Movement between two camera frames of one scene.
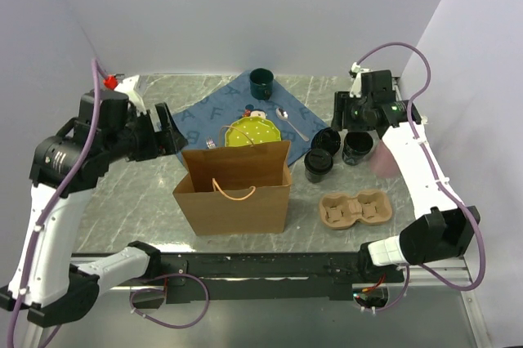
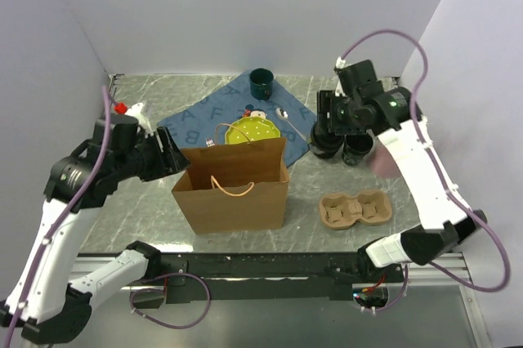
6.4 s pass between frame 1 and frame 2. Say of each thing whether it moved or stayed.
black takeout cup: stayed
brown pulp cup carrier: stayed
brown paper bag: stayed
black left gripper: moved
